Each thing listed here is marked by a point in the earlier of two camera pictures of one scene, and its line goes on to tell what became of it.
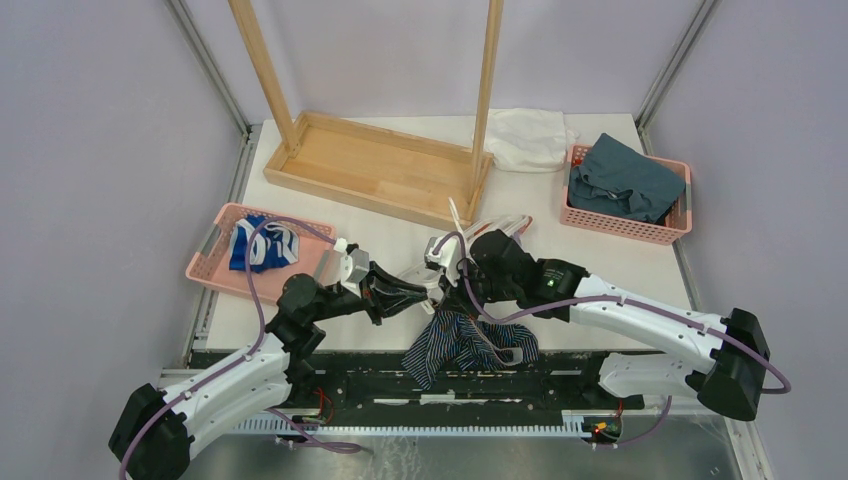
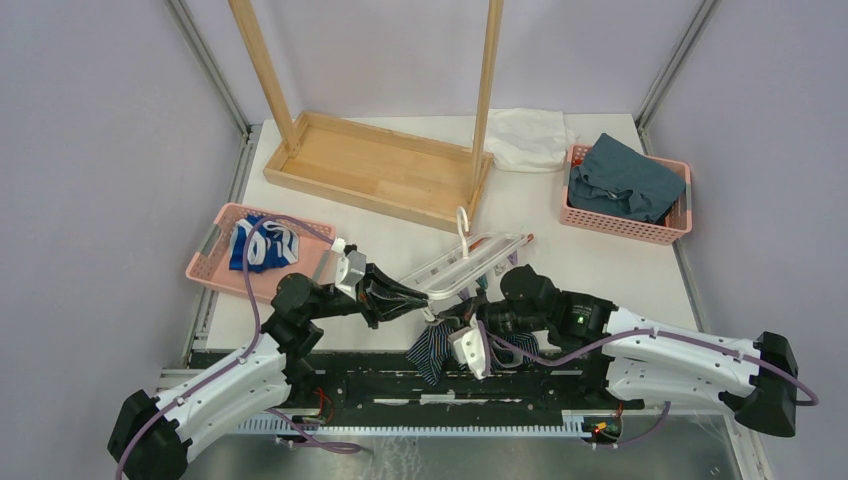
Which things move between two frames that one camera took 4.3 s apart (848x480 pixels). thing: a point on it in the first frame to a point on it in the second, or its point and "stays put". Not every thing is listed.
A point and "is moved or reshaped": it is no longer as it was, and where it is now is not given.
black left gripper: [382, 295] stays put
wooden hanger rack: [418, 176] stays put
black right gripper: [456, 298] to [479, 310]
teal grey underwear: [618, 178] stays put
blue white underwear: [273, 244] stays put
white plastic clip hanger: [423, 281] is moved or reshaped
